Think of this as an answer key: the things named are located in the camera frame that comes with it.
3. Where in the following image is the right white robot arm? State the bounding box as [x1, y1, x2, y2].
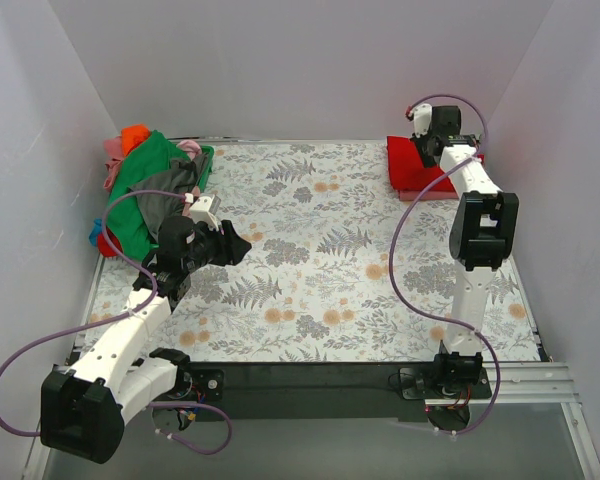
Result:
[406, 102, 519, 398]

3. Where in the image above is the pink t-shirt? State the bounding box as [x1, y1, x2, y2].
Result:
[103, 136, 127, 193]
[397, 190, 458, 202]

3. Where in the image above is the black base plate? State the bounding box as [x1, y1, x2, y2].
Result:
[183, 361, 495, 422]

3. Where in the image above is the floral patterned table mat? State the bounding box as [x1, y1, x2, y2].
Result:
[78, 139, 540, 364]

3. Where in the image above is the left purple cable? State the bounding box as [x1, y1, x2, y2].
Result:
[0, 189, 234, 456]

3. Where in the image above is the grey t-shirt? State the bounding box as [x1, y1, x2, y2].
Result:
[127, 152, 212, 236]

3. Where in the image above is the pink t-shirt in pile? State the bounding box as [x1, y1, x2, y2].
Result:
[103, 136, 127, 193]

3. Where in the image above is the green plastic basket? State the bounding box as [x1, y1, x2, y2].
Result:
[149, 143, 216, 251]

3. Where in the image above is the blue t-shirt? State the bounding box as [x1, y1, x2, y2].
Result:
[89, 218, 106, 247]

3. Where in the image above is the wrist white camera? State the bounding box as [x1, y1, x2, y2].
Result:
[405, 103, 433, 139]
[184, 193, 221, 231]

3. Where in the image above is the red t-shirt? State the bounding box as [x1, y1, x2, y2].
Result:
[385, 134, 486, 193]

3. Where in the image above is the green t-shirt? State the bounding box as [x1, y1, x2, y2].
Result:
[103, 130, 214, 260]

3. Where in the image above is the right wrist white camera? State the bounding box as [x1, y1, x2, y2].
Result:
[405, 103, 433, 139]

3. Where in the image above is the aluminium frame rail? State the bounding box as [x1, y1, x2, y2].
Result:
[42, 362, 581, 409]

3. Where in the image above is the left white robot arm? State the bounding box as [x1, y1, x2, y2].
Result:
[40, 216, 251, 464]

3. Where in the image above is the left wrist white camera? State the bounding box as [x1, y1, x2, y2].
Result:
[184, 193, 221, 231]

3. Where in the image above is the red garment in pile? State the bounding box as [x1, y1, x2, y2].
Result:
[96, 231, 123, 258]

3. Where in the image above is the orange t-shirt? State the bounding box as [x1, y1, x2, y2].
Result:
[120, 124, 151, 156]

